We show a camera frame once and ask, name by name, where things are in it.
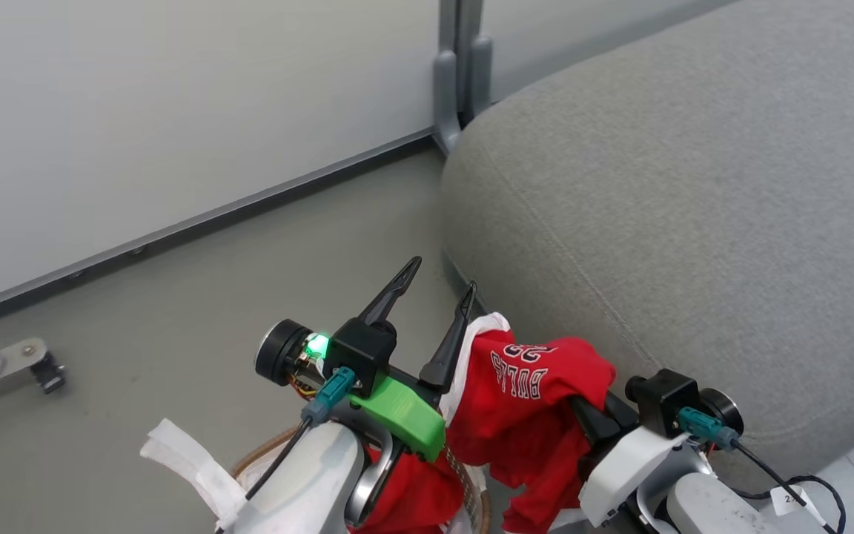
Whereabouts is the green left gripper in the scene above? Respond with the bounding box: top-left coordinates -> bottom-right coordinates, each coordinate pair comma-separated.
349,257 -> 478,461

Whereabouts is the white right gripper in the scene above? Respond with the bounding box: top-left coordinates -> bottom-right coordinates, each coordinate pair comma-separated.
572,393 -> 687,526

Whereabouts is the red basketball jersey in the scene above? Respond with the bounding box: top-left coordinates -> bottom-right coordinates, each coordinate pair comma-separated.
349,311 -> 618,534

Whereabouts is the wicker laundry basket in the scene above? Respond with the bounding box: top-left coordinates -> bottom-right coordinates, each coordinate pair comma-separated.
231,426 -> 492,534

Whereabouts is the grey fabric sofa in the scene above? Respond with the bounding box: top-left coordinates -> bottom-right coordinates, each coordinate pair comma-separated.
440,0 -> 854,499

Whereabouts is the white cloth strip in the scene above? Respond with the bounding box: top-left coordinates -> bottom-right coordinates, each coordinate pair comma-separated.
139,418 -> 250,532

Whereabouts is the metal leg with caster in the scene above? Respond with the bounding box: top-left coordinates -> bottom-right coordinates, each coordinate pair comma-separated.
0,337 -> 67,403

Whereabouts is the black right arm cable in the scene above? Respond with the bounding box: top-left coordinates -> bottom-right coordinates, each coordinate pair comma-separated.
678,406 -> 847,534

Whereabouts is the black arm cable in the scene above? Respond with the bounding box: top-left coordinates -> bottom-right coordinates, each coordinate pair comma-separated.
213,366 -> 358,534
678,406 -> 847,534

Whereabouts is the white cable label tag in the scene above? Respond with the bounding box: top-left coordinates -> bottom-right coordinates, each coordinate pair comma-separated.
770,484 -> 829,521

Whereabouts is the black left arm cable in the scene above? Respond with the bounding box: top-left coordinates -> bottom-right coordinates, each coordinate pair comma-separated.
213,366 -> 358,534

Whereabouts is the grey partition post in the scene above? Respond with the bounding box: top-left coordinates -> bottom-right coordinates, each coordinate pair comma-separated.
432,0 -> 495,156

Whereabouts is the grey wall baseboard rail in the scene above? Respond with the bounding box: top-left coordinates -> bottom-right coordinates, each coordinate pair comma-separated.
0,126 -> 444,336

